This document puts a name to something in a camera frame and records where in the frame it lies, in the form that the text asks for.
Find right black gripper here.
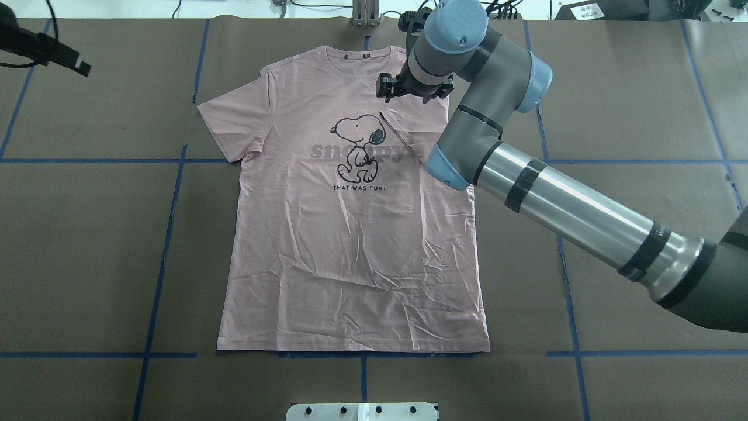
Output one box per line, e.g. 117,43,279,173
376,73,455,104

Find pink snoopy t-shirt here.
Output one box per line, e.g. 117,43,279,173
198,46,490,353

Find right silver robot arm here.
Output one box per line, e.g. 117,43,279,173
376,1,747,333

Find black box with label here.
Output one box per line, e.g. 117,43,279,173
552,1,649,22

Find blue tape grid lines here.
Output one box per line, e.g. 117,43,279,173
2,16,746,420

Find aluminium frame post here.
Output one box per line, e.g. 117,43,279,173
352,0,381,27

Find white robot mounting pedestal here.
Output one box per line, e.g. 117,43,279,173
285,402,441,420

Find black camera tripod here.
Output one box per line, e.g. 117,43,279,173
1,1,91,77

